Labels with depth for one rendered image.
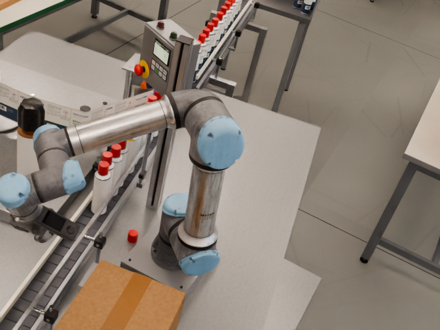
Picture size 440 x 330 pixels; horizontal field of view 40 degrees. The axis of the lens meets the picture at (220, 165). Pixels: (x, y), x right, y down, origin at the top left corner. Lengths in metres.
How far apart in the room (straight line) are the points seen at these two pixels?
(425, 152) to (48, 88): 1.79
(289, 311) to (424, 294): 1.65
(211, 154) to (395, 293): 2.19
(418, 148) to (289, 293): 1.33
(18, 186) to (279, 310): 0.97
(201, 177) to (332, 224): 2.22
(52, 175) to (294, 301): 0.96
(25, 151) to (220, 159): 0.84
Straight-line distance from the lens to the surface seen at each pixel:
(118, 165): 2.06
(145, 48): 1.97
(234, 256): 2.11
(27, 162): 2.13
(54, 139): 1.54
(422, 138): 3.24
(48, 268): 1.92
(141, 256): 1.97
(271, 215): 2.31
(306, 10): 3.87
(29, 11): 3.45
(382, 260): 3.62
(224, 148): 1.46
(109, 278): 1.58
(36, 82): 2.70
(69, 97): 2.62
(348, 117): 4.74
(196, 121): 1.49
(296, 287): 2.09
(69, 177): 1.44
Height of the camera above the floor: 2.33
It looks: 37 degrees down
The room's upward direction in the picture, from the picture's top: 15 degrees clockwise
